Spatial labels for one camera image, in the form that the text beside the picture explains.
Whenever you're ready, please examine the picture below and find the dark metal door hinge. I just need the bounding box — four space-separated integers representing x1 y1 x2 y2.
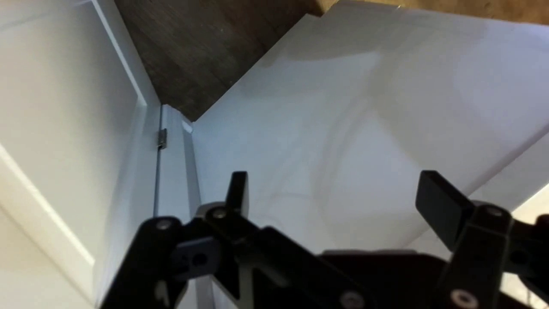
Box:
156 128 169 153

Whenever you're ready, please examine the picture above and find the white panelled closet door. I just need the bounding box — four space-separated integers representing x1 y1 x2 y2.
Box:
0 0 163 309

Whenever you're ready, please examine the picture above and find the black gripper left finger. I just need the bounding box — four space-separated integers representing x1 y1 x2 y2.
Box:
101 171 367 309

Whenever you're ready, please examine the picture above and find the white door frame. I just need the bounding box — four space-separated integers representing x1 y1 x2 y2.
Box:
156 104 202 309

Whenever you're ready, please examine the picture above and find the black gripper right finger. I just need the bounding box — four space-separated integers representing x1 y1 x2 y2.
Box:
415 169 549 309

